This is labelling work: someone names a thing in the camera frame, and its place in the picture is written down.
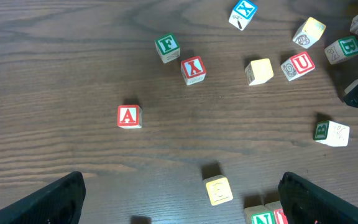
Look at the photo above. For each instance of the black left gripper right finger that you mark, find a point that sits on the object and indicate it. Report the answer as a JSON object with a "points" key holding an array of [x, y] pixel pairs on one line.
{"points": [[305, 202]]}

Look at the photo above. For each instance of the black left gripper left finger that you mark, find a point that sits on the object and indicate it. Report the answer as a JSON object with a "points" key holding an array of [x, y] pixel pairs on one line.
{"points": [[59, 202]]}

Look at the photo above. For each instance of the red E wooden block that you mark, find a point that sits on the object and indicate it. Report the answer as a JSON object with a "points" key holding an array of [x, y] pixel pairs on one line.
{"points": [[276, 208]]}

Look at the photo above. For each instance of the green N wooden block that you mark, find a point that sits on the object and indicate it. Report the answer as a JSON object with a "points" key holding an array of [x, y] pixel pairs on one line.
{"points": [[259, 215]]}

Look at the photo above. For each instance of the plain wood top block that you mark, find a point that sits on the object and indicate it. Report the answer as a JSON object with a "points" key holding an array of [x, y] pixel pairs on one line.
{"points": [[332, 134]]}

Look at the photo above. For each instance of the green B wooden block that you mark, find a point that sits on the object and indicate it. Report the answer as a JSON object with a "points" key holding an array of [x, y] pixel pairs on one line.
{"points": [[342, 49]]}

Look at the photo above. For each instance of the red U block upper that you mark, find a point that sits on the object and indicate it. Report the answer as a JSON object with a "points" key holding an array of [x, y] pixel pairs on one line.
{"points": [[297, 66]]}

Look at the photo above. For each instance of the yellow block upper middle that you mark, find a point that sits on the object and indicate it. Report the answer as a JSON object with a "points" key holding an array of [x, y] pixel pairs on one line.
{"points": [[309, 33]]}

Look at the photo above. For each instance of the yellow G wooden block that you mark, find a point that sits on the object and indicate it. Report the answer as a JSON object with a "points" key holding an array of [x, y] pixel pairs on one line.
{"points": [[218, 189]]}

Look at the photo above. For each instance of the yellow O wooden block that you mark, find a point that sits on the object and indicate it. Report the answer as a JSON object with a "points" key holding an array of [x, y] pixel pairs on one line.
{"points": [[259, 72]]}

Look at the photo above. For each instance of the red A wooden block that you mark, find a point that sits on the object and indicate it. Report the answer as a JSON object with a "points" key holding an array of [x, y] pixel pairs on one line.
{"points": [[129, 116]]}

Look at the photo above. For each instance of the blue X wooden block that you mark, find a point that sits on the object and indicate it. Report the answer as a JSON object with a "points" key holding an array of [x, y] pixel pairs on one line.
{"points": [[242, 14]]}

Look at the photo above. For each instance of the red X wooden block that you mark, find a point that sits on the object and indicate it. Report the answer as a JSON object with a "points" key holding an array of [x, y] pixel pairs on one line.
{"points": [[193, 70]]}

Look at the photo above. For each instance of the green F wooden block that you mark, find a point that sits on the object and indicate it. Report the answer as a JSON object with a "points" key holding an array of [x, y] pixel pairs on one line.
{"points": [[167, 47]]}

